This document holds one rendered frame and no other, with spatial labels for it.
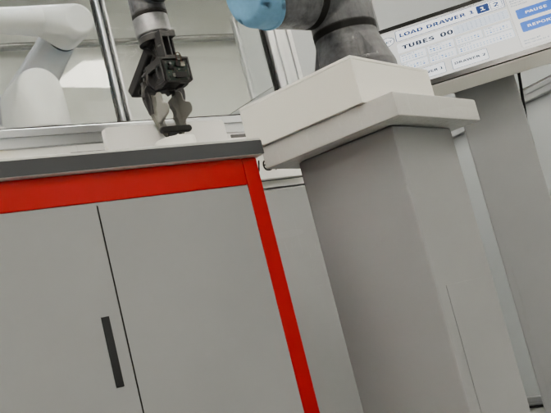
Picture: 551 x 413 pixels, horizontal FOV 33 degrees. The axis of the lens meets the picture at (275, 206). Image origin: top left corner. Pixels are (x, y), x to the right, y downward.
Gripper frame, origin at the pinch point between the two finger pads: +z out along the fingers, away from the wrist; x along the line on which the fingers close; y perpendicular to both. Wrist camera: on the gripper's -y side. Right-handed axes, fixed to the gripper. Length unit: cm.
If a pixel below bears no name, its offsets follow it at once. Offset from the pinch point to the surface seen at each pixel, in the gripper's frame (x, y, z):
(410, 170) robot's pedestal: 6, 57, 27
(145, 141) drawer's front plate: -5.9, -1.3, 1.3
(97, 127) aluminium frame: -7.2, -18.0, -7.6
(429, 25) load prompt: 89, -2, -25
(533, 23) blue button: 98, 24, -15
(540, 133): 156, -26, 2
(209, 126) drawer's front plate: 10.4, -1.3, -0.9
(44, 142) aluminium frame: -20.1, -18.0, -5.1
